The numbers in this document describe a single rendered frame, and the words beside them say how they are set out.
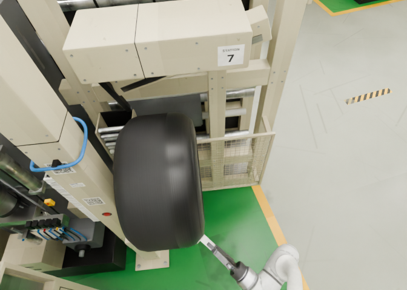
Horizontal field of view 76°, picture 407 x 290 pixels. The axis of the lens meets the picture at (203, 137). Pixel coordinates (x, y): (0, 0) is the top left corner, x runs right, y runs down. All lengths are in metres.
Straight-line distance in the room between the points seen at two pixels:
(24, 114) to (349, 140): 2.82
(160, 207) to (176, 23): 0.63
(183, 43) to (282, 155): 2.03
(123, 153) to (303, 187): 1.95
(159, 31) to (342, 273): 2.15
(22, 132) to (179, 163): 0.47
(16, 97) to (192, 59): 0.52
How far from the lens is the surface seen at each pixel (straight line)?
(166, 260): 2.33
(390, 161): 3.11
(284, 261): 1.27
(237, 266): 1.28
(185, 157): 0.93
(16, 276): 1.43
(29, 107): 0.79
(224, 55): 0.93
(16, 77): 0.77
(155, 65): 0.94
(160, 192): 0.93
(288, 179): 2.62
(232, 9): 1.01
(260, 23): 1.06
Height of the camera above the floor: 2.26
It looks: 54 degrees down
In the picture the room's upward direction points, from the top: 5 degrees counter-clockwise
